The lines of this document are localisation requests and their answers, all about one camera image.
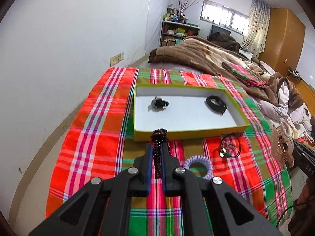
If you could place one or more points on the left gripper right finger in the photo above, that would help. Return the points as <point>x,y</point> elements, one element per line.
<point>210,207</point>

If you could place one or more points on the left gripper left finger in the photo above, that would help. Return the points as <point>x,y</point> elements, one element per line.
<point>102,207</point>

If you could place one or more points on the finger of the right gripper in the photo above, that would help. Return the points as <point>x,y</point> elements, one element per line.
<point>304,159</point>

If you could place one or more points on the translucent pink hair claw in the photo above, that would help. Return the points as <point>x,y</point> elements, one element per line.
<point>282,145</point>

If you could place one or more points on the person's right hand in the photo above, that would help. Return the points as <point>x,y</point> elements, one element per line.
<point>302,222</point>

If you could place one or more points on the white pink bedding pile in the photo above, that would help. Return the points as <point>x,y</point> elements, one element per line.
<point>287,105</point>

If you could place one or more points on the folded plaid cloth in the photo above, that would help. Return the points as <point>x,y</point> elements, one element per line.
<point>245,75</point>

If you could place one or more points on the black wristband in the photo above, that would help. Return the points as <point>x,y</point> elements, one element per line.
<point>216,104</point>

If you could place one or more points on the yellow-green shallow box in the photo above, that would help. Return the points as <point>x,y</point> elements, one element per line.
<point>182,111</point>

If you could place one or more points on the wooden wardrobe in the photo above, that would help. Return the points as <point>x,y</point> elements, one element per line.
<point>284,41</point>

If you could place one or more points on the patterned curtain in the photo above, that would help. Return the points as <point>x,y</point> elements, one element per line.
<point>259,20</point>

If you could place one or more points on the brown fleece blanket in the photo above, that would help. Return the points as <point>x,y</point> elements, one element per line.
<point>203,56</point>

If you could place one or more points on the dark jacket on chair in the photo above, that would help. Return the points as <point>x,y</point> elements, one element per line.
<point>223,38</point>

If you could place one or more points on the window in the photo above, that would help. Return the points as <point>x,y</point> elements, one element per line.
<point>220,15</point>

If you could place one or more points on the cluttered wooden shelf unit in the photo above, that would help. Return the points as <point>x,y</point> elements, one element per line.
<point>174,28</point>

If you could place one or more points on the dried flower branches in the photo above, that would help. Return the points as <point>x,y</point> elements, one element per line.
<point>184,5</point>

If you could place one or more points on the wall socket plate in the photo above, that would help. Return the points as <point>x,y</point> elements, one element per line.
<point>116,59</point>

